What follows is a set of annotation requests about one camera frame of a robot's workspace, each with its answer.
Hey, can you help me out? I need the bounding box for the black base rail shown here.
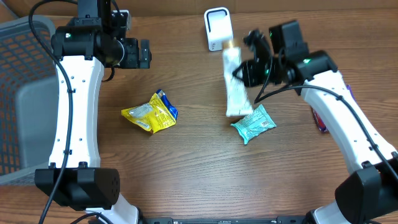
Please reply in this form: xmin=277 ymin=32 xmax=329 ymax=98
xmin=139 ymin=216 xmax=307 ymax=224

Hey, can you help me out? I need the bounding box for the grey plastic mesh basket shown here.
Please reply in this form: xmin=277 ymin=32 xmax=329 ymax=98
xmin=1 ymin=17 xmax=58 ymax=185

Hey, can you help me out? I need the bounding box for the white barcode scanner stand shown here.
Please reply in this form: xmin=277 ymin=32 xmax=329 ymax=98
xmin=204 ymin=7 xmax=233 ymax=52

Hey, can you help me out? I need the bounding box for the teal wet wipes pack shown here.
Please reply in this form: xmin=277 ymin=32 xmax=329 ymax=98
xmin=231 ymin=105 xmax=277 ymax=145

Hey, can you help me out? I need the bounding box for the white tube with gold cap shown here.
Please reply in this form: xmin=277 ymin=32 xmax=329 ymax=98
xmin=222 ymin=39 xmax=253 ymax=117

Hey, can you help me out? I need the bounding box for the purple Carefree pad pack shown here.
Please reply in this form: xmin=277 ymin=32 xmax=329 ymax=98
xmin=311 ymin=85 xmax=355 ymax=133

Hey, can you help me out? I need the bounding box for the yellow blue snack packet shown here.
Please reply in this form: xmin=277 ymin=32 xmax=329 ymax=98
xmin=121 ymin=89 xmax=178 ymax=133

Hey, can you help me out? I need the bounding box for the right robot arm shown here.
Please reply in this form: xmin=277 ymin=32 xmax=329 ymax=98
xmin=238 ymin=21 xmax=397 ymax=223

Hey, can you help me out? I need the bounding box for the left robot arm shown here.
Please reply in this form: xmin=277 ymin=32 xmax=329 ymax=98
xmin=34 ymin=0 xmax=152 ymax=223

